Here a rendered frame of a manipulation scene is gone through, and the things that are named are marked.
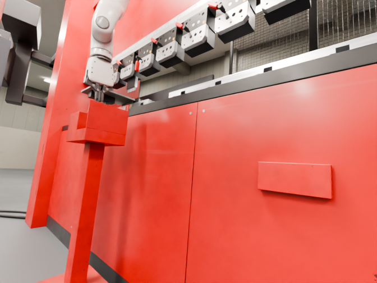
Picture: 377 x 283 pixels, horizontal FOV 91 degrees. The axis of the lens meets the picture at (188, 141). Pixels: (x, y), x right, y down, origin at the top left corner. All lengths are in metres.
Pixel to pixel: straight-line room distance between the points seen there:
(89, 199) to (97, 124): 0.30
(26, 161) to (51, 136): 8.31
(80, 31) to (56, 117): 0.90
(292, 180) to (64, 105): 1.94
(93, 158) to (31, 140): 9.52
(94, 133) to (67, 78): 1.43
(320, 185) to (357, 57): 0.28
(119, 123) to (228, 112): 0.45
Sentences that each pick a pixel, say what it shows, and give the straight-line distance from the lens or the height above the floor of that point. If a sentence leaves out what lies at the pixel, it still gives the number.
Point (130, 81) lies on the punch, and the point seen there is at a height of 1.15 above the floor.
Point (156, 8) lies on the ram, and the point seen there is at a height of 1.56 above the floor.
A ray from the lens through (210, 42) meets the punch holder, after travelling 1.01.
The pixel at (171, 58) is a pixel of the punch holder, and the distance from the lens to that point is 1.12.
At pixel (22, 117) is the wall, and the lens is 10.35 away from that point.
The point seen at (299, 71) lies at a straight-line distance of 0.57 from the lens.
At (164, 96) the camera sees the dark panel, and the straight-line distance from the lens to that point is 1.91.
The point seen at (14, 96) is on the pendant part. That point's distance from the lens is 2.59.
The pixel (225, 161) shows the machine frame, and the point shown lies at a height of 0.62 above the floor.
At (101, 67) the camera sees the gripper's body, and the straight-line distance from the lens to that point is 0.87.
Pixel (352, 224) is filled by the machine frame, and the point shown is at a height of 0.51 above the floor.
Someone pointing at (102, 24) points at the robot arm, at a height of 1.08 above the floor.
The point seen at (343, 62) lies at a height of 0.85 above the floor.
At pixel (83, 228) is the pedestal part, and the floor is 0.33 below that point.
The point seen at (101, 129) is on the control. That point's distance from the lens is 0.78.
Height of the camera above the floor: 0.59
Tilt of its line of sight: 8 degrees up
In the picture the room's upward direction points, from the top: 4 degrees clockwise
